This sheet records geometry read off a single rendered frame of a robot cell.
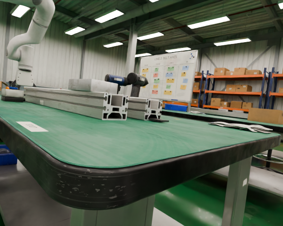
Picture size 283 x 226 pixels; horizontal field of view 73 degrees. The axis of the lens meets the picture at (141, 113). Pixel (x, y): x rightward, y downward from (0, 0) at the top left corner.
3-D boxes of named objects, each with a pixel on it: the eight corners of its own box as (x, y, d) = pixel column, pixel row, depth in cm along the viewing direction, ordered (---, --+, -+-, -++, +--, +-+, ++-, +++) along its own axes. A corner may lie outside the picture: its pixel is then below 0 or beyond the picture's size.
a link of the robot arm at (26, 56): (19, 63, 121) (34, 67, 128) (21, 42, 120) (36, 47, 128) (14, 64, 126) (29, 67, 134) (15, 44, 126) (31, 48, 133)
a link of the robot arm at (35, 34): (21, 17, 105) (6, 61, 118) (50, 28, 117) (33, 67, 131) (17, 9, 108) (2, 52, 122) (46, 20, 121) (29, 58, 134)
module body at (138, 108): (55, 103, 126) (56, 90, 126) (69, 104, 134) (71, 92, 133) (143, 120, 72) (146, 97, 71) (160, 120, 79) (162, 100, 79)
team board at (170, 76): (126, 136, 460) (134, 54, 449) (141, 135, 495) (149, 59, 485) (178, 153, 353) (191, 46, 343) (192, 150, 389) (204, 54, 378)
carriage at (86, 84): (67, 96, 73) (68, 78, 72) (92, 99, 81) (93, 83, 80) (89, 99, 62) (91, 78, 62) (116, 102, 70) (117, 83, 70)
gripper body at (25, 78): (32, 71, 134) (30, 86, 135) (15, 67, 127) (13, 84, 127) (35, 70, 129) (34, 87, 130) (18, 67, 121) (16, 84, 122)
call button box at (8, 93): (1, 100, 98) (2, 87, 98) (22, 101, 105) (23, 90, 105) (4, 101, 93) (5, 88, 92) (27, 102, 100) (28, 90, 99)
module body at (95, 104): (22, 100, 112) (24, 86, 112) (41, 102, 120) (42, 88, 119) (101, 120, 58) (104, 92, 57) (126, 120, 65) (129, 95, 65)
